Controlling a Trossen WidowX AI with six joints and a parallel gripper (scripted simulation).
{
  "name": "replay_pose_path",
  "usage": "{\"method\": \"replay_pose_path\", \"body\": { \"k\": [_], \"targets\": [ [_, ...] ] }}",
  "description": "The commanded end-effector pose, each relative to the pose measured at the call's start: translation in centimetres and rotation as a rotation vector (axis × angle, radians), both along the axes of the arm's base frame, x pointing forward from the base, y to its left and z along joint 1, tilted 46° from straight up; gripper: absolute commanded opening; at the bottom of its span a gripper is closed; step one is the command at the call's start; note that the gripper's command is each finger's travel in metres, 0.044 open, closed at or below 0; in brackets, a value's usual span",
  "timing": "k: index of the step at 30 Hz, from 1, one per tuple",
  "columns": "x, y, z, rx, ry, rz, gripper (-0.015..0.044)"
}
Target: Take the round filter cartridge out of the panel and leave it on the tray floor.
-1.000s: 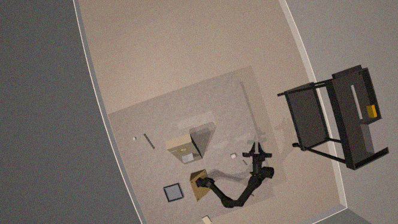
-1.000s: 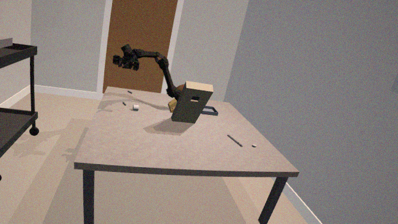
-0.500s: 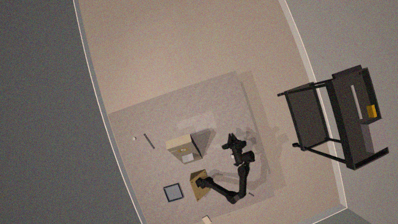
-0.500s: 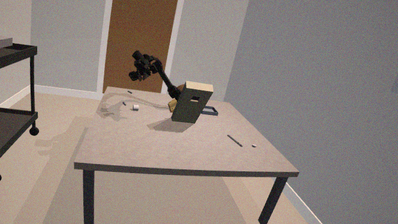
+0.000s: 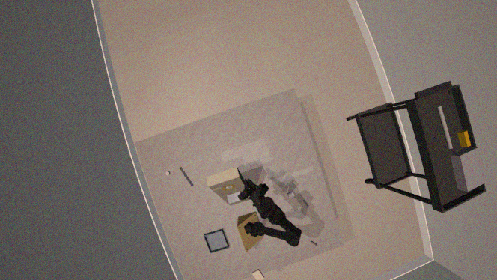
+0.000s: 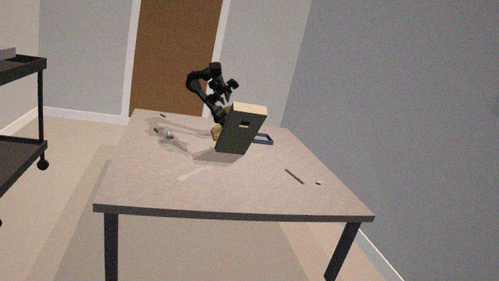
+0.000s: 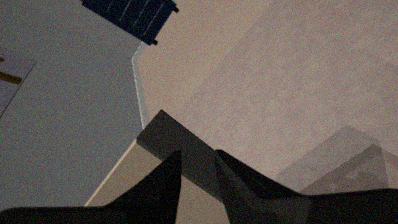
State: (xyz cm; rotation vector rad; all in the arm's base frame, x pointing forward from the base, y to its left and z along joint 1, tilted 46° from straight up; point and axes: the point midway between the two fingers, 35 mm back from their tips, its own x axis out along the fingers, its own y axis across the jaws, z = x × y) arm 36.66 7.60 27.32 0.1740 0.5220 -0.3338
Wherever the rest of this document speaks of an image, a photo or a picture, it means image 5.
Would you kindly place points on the beige flat panel with round hole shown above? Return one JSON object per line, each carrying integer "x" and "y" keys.
{"x": 231, "y": 177}

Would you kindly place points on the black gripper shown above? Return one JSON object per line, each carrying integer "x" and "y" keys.
{"x": 248, "y": 191}

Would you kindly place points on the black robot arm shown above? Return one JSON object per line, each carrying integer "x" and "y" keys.
{"x": 276, "y": 216}

